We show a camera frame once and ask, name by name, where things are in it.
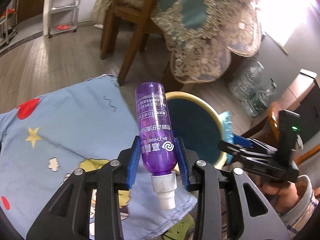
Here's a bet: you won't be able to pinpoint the purple plastic bottle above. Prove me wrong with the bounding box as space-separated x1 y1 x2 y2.
135 82 177 210

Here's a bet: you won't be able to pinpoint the right hand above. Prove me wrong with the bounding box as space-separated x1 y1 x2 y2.
256 177 300 215

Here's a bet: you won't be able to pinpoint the teal bin with yellow rim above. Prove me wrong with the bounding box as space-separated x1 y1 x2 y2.
165 92 227 170

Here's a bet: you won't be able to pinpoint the large clear water bottle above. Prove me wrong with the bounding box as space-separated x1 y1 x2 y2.
228 61 264 101

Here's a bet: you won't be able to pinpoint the beige black cabinet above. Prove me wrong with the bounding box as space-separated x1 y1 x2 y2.
251 68 320 140

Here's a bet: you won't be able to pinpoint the green slipper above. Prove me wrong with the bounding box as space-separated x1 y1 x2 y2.
162 214 195 240

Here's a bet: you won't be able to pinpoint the light blue cartoon cloth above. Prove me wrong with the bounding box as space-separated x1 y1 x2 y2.
1 75 197 239

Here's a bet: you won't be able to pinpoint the wooden chair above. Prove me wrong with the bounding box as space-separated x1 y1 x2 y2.
100 0 163 86

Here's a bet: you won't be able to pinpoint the grey metal shelf rack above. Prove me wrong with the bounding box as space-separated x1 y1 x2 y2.
0 0 19 47

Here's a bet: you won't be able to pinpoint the white wheeled shelf cart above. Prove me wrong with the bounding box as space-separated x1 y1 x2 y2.
48 0 81 38

